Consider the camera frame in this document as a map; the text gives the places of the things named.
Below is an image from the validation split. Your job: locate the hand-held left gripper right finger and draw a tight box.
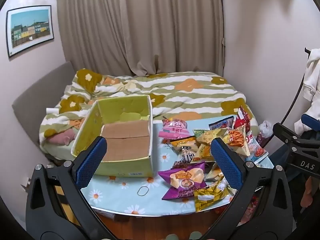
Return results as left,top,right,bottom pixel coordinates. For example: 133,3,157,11
200,137,294,240

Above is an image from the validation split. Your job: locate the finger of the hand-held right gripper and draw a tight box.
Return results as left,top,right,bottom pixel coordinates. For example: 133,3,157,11
272,122,304,145
301,114,320,131

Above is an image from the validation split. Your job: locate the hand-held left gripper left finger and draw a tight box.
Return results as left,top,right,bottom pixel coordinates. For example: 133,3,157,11
25,136,118,240

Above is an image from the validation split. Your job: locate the fries print snack bag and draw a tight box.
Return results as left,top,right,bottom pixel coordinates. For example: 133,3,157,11
221,125,251,157

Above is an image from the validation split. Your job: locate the yellow-green cardboard box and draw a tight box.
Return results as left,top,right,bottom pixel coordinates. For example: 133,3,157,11
71,95,153,177

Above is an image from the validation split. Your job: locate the cartoon man snack bag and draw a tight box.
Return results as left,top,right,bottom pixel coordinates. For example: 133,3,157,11
170,135,200,168

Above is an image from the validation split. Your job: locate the cream snack bag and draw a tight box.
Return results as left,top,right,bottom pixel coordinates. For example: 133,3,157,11
204,162,226,181

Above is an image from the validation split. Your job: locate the white plastic bag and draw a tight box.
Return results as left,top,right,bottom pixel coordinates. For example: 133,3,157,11
257,120,274,141

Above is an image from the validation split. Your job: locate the yellow-orange snack bag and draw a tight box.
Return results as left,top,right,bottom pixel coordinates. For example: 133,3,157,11
194,142,216,161

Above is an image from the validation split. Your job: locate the pale blue snack bag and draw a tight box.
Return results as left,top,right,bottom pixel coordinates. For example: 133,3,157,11
246,132,269,165

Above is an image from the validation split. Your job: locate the yellow green-edged snack bag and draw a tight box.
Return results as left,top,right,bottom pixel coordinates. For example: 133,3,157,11
192,129,229,146

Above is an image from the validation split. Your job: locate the gold foil snack bag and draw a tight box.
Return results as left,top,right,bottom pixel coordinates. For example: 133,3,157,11
194,180,237,213

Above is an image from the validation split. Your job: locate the pink plush toy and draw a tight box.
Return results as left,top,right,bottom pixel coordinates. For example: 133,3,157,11
49,127,77,146

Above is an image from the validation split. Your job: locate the daisy print tablecloth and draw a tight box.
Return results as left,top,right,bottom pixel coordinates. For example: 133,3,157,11
80,116,274,217

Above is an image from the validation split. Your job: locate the dark blue snack bag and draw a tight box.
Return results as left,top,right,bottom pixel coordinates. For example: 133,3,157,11
209,116,234,131

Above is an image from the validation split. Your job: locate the red snack bag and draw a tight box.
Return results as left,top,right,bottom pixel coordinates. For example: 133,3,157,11
234,106,252,133

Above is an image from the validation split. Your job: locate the white hanging garment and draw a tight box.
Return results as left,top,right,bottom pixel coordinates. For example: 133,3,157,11
294,52,320,131

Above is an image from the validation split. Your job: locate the purple snack bag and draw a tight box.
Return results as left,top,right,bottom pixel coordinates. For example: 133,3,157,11
157,162,209,200

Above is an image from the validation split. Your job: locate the pink snack bag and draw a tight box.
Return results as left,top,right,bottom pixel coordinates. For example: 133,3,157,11
158,118,188,138

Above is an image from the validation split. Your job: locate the striped floral blanket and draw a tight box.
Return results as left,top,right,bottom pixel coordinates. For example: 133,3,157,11
39,69,259,155

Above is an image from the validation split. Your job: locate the grey bed headboard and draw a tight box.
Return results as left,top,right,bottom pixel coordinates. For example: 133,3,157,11
11,61,75,160

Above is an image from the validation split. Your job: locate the beige curtain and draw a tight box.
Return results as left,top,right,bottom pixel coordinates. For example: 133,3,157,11
57,0,224,77

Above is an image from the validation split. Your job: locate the framed houses picture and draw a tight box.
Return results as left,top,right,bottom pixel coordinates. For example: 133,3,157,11
6,5,55,58

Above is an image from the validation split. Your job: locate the black cable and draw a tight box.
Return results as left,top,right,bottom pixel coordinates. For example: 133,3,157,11
280,47,313,126

